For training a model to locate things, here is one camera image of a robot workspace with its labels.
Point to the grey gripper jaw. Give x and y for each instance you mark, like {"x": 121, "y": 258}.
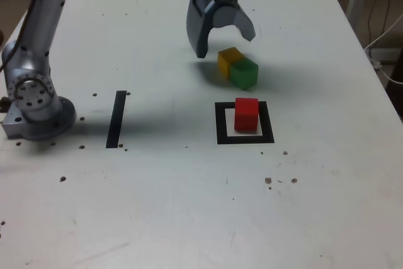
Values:
{"x": 195, "y": 26}
{"x": 226, "y": 15}

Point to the red cube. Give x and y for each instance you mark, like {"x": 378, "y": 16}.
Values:
{"x": 246, "y": 114}

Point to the black tape strip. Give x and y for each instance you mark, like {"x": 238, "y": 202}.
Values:
{"x": 116, "y": 119}

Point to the black tape square outline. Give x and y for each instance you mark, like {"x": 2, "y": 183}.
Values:
{"x": 221, "y": 124}

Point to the green cube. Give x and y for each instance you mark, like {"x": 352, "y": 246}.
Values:
{"x": 244, "y": 75}

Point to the yellow cube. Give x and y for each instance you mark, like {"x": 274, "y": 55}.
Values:
{"x": 225, "y": 61}

